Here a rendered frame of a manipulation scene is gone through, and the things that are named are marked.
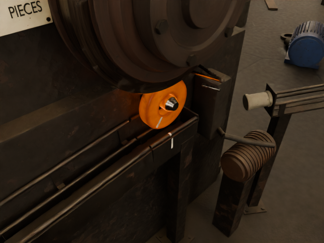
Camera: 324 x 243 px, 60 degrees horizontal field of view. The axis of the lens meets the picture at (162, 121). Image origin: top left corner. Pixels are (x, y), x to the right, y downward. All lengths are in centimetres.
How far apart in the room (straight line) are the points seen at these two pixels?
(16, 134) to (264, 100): 80
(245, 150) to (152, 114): 45
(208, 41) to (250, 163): 56
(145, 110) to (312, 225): 115
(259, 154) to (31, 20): 84
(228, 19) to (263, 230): 111
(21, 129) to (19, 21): 22
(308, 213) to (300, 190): 15
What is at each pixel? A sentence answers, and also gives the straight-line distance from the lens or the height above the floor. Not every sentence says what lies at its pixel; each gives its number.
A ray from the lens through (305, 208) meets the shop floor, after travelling 168.
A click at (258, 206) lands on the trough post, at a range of 159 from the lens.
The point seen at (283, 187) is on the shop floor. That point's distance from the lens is 172.
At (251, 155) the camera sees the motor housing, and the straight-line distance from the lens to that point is 107.
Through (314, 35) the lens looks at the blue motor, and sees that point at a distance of 274.
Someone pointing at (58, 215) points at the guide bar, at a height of 69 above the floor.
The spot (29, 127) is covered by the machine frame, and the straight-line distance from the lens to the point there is 67.
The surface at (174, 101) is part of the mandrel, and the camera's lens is 74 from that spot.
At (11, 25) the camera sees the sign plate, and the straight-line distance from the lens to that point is 61.
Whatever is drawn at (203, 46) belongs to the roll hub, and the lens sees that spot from 61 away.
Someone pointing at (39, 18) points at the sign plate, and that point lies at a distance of 62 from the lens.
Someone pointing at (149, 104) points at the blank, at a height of 85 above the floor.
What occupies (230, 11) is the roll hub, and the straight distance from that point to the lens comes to 66.
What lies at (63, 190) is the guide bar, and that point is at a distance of 77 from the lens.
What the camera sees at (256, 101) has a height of 68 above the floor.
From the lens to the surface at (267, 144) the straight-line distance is 108.
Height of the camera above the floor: 127
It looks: 40 degrees down
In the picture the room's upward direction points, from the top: straight up
